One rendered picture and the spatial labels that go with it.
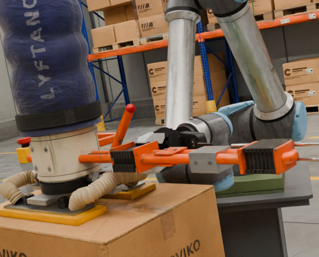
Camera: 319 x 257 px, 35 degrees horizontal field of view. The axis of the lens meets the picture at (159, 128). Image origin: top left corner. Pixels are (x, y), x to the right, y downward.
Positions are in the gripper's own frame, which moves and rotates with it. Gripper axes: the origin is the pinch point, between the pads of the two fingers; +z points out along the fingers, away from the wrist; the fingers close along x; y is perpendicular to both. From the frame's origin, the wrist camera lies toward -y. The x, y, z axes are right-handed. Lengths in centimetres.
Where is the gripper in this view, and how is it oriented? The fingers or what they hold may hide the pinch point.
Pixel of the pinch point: (144, 156)
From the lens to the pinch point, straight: 120.1
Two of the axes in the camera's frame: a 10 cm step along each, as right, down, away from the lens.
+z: -6.2, 2.0, -7.5
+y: -7.6, 0.4, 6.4
